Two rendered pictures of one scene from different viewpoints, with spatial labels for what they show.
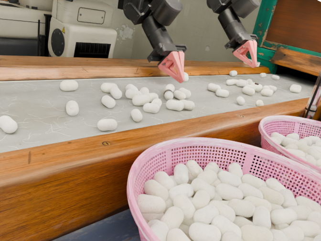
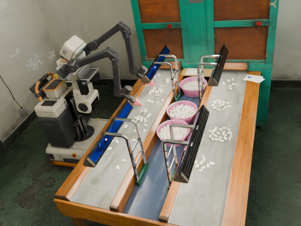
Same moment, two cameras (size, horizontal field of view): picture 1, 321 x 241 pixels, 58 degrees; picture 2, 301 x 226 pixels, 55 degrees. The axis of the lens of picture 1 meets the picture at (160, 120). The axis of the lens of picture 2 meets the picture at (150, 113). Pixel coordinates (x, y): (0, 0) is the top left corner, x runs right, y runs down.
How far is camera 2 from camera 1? 2.01 m
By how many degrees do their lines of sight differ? 21
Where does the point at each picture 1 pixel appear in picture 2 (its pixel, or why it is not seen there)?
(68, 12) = (83, 96)
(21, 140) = not seen: hidden behind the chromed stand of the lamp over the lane
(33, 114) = (131, 136)
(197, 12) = (93, 28)
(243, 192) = not seen: hidden behind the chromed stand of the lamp
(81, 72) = not seen: hidden behind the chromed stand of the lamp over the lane
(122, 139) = (151, 132)
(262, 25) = (143, 54)
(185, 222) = (166, 137)
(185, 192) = (164, 133)
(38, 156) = (147, 140)
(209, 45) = (110, 44)
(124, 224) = (158, 142)
